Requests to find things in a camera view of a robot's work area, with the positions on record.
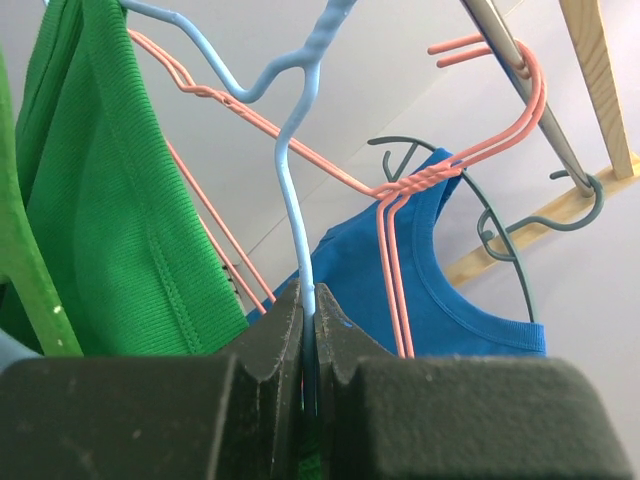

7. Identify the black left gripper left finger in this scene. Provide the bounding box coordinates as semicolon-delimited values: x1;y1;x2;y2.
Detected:
1;282;303;479

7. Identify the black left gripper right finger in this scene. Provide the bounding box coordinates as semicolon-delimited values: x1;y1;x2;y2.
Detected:
315;284;633;479

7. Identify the green tank top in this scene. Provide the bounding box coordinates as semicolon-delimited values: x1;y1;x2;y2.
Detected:
16;1;247;356

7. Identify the light blue wire hanger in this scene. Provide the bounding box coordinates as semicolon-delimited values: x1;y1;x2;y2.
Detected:
119;0;359;421

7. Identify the bright blue tank top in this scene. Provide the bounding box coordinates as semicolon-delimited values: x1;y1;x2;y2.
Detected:
244;147;549;360

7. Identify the grey blue tank top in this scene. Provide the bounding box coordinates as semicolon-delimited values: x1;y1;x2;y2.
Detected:
0;330;40;371

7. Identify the green plastic hanger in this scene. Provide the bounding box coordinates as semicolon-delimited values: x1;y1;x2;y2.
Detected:
1;63;83;357

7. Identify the wooden clothes rack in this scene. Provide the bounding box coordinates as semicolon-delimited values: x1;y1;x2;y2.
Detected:
445;1;639;286

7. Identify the pink wire hanger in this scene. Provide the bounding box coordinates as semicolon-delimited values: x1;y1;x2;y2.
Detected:
127;47;544;361
128;30;547;358

